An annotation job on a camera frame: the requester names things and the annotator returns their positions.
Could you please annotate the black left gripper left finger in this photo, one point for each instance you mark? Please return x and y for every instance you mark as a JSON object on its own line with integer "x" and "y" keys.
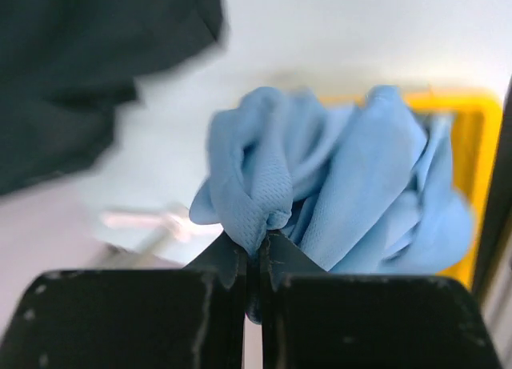
{"x": 179, "y": 318}

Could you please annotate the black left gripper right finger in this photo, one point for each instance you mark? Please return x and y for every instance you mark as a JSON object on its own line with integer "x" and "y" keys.
{"x": 314, "y": 319}

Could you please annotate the light blue mesh shorts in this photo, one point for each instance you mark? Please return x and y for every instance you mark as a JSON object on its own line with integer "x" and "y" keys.
{"x": 262, "y": 168}

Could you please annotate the black shorts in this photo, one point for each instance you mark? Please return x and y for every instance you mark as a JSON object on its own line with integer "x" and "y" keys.
{"x": 67, "y": 64}

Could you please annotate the white rack base foot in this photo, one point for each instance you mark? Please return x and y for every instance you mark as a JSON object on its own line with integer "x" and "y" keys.
{"x": 173, "y": 225}

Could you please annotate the yellow plastic tray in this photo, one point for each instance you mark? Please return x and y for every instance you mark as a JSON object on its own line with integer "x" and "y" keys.
{"x": 476, "y": 185}

